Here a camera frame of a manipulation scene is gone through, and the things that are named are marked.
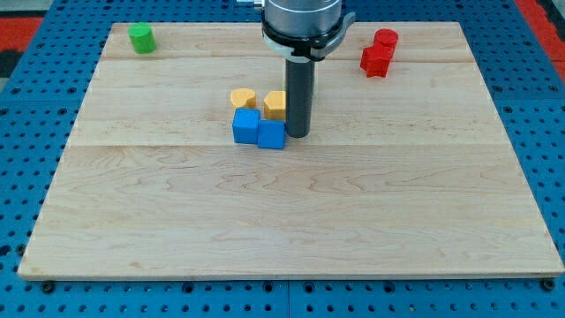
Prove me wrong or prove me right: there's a blue cube block left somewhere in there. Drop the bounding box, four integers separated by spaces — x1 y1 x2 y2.
232 108 260 144

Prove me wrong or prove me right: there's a light wooden board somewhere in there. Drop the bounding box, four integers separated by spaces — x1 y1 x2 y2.
19 22 564 281

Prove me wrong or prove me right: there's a red star block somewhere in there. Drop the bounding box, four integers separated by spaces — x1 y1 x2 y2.
360 43 395 78

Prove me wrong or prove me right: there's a yellow heart block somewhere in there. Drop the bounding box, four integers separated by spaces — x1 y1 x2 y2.
230 87 257 110

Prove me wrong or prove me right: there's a red cylinder block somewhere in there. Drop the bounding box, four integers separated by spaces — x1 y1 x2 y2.
373 28 399 59

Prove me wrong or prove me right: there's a blue cube block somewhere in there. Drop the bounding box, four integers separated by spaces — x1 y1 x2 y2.
232 108 260 144
257 119 286 149

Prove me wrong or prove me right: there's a blue cube block right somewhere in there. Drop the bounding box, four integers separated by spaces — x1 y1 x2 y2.
257 119 286 149

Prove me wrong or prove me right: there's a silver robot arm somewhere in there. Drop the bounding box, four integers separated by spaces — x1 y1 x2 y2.
236 0 356 64

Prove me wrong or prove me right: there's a green cylinder block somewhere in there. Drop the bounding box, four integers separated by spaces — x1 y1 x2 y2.
128 22 157 54

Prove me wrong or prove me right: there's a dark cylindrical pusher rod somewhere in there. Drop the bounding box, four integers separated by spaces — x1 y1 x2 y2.
285 60 315 138

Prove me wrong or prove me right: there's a yellow hexagon block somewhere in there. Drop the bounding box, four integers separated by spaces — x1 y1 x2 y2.
263 91 286 121

